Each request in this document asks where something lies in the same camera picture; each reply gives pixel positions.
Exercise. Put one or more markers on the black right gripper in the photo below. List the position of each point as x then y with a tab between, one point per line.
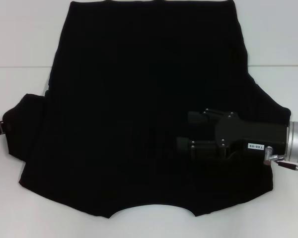
250	136

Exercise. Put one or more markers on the black t-shirt with FREE print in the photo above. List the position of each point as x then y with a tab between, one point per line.
139	99

